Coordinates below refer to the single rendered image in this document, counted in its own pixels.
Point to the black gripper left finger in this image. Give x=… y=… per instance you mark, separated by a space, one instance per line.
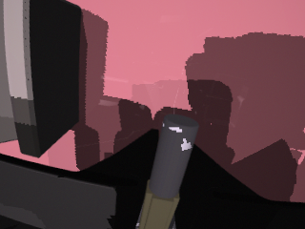
x=108 y=195

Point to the dark grey cylinder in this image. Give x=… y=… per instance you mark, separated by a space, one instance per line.
x=162 y=191

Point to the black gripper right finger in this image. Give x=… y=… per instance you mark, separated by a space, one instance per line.
x=211 y=198

